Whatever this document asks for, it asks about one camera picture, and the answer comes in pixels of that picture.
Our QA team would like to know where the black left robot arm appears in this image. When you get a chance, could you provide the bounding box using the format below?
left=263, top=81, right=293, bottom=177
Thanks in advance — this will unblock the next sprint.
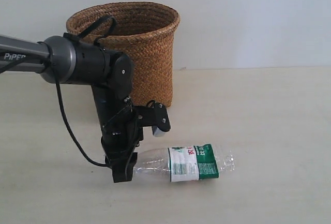
left=1, top=34, right=140, bottom=183

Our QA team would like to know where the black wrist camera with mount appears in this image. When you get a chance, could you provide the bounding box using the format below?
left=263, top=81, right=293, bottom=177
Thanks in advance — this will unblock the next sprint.
left=134, top=100, right=171, bottom=141

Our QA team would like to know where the brown woven wicker basket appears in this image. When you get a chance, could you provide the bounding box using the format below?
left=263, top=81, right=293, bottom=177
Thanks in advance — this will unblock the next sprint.
left=65, top=1, right=180, bottom=107

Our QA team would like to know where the clear plastic bottle green label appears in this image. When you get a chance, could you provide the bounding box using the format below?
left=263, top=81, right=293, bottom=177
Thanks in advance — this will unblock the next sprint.
left=133, top=143, right=235, bottom=183

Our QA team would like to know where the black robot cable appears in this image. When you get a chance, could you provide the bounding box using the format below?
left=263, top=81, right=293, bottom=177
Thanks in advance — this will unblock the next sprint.
left=0, top=16, right=117, bottom=168

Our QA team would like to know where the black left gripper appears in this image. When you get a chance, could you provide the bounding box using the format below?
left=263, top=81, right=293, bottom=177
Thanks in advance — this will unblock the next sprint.
left=92, top=83, right=140, bottom=183

